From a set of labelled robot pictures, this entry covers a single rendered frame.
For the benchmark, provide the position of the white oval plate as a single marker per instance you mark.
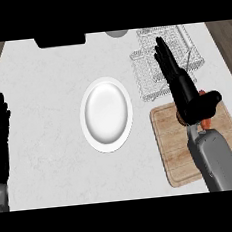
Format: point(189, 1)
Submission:
point(106, 114)

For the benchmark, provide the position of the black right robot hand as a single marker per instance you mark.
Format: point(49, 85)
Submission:
point(186, 91)

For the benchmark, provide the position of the orange sweet potato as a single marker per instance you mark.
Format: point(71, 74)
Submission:
point(206, 122)

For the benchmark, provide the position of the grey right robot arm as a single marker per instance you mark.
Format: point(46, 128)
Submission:
point(216, 160)

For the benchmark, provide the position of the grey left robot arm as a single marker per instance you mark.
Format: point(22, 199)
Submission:
point(1, 197)

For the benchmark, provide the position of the wooden cutting board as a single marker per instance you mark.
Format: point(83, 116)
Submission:
point(177, 142)

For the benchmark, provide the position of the grey round object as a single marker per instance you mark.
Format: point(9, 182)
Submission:
point(116, 33)

